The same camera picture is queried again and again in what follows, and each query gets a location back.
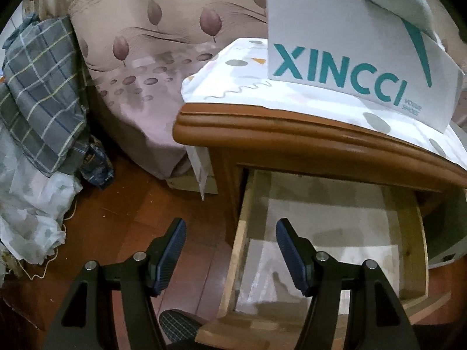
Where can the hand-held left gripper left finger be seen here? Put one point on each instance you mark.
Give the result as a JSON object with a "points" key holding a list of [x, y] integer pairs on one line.
{"points": [[171, 255]]}

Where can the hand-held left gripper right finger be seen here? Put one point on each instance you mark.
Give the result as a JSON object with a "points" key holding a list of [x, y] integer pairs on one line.
{"points": [[288, 255]]}

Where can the wooden drawer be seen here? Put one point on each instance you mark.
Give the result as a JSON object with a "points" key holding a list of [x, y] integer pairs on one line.
{"points": [[237, 255]]}

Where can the white shoe box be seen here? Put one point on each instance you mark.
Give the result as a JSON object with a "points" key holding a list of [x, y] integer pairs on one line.
{"points": [[346, 25]]}

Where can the white drawer liner paper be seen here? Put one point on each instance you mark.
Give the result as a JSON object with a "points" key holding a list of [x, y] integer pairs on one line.
{"points": [[346, 226]]}

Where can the dark plaid slipper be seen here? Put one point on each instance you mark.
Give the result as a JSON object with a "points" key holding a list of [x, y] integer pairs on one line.
{"points": [[180, 328]]}

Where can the blue printed packet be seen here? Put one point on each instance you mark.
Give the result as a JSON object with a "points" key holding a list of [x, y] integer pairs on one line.
{"points": [[96, 167]]}

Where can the brown wooden nightstand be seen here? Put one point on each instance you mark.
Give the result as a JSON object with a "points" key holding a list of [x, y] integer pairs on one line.
{"points": [[292, 135]]}

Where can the white lace curtain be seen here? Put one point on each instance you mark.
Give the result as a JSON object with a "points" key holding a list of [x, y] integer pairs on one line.
{"points": [[33, 207]]}

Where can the leaf-patterned bed sheet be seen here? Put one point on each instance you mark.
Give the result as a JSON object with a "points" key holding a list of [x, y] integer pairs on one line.
{"points": [[146, 80]]}

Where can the white dotted cloth cover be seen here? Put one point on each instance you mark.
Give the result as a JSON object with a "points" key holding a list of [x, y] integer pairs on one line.
{"points": [[226, 80]]}

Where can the grey plaid cloth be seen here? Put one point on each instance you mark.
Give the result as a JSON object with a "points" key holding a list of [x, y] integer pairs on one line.
{"points": [[40, 91]]}

